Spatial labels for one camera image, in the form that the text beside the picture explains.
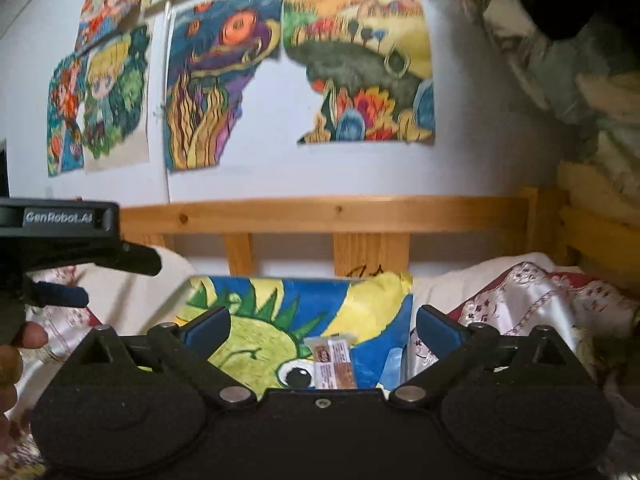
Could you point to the plain cream cloth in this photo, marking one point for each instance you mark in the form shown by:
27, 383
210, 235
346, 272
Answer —
130, 295

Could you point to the clear cereal bar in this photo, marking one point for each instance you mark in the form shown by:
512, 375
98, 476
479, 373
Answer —
332, 365

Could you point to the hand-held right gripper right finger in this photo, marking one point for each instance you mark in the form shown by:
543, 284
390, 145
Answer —
437, 331

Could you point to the orange-haired character poster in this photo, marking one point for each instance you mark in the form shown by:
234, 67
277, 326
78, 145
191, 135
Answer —
62, 125

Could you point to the colourful sea drawing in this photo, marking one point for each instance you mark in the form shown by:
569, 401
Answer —
220, 60

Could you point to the red-haired character poster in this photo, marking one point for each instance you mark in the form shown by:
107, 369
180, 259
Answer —
107, 5

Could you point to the person's left hand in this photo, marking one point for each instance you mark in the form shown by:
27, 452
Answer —
27, 336

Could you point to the dark patterned fuzzy cloth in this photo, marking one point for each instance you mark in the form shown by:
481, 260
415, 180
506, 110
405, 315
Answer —
550, 5

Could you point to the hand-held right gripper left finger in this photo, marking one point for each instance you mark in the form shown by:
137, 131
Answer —
207, 332

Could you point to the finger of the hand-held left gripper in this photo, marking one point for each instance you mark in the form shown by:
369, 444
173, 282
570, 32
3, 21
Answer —
140, 259
62, 295

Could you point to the grey tray with colourful drawing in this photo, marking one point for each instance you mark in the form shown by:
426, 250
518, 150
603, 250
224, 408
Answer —
250, 345

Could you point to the colourful landscape drawing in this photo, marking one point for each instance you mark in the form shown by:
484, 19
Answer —
360, 60

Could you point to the wooden bed frame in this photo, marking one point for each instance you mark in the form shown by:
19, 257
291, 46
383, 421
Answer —
320, 215

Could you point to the floral satin bedspread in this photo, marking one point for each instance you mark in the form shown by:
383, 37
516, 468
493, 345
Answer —
530, 292

